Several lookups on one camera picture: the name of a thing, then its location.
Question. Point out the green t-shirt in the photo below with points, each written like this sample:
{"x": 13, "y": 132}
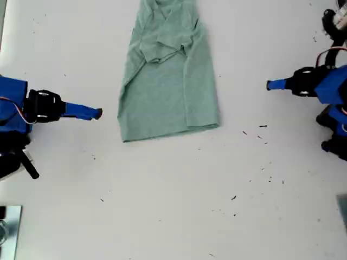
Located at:
{"x": 162, "y": 94}

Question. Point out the black clamp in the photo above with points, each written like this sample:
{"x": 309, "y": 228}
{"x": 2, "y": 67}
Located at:
{"x": 2, "y": 212}

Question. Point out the black camera stalk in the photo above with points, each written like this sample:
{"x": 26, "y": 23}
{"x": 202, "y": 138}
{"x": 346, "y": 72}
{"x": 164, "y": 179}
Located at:
{"x": 333, "y": 55}

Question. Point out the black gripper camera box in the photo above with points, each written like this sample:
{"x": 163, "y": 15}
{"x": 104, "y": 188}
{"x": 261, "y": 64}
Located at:
{"x": 9, "y": 165}

